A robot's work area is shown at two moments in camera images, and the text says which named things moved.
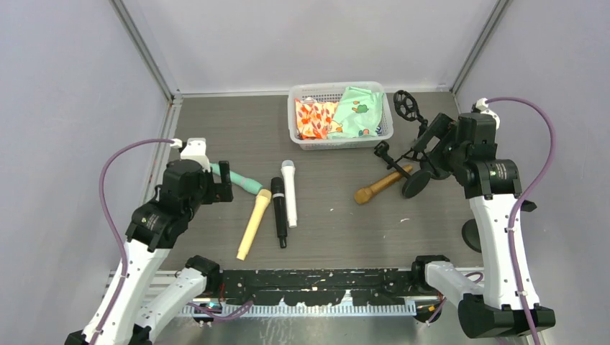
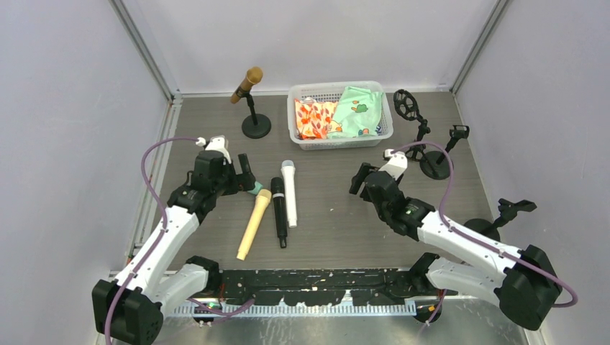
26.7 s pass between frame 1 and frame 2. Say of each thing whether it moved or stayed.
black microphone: stayed
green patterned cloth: stayed
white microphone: stayed
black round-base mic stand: moved
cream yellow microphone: stayed
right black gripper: moved
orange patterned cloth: stayed
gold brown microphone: moved
